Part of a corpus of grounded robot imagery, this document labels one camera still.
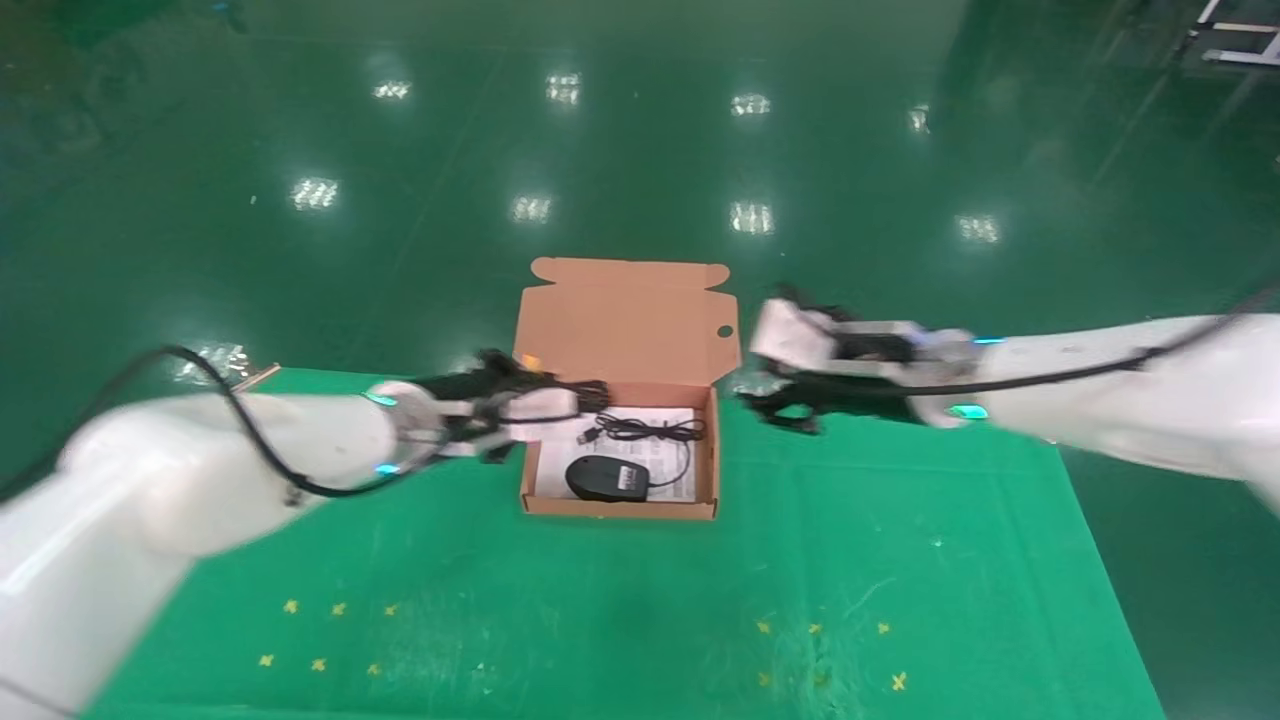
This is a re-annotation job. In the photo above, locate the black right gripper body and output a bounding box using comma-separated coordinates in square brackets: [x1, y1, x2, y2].
[798, 372, 933, 429]

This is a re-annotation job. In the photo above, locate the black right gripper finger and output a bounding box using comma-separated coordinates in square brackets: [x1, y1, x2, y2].
[768, 284, 853, 323]
[737, 387, 825, 435]

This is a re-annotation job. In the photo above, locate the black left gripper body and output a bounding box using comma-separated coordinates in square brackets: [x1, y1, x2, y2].
[405, 370, 506, 463]

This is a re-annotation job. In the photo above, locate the black mouse cable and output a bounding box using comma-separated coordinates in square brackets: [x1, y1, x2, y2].
[564, 411, 709, 504]

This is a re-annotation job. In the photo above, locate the open brown cardboard box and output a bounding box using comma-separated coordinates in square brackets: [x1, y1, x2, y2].
[513, 258, 743, 521]

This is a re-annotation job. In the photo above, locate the white printed instruction sheet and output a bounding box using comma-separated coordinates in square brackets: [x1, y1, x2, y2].
[533, 404, 698, 504]

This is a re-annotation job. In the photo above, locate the green table mat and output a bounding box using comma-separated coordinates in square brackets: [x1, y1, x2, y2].
[80, 367, 1171, 720]

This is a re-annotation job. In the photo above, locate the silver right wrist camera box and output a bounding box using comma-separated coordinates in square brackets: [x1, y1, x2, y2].
[749, 299, 976, 377]

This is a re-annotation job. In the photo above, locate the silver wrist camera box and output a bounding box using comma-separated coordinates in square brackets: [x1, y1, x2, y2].
[498, 386, 583, 443]
[749, 299, 976, 377]

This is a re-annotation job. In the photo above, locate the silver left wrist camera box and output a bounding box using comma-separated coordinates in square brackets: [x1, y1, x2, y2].
[498, 386, 583, 443]

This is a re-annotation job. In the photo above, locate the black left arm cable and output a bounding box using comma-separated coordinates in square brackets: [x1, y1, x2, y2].
[0, 345, 421, 506]

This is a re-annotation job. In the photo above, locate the grey metal frame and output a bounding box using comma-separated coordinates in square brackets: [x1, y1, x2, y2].
[1187, 0, 1280, 69]

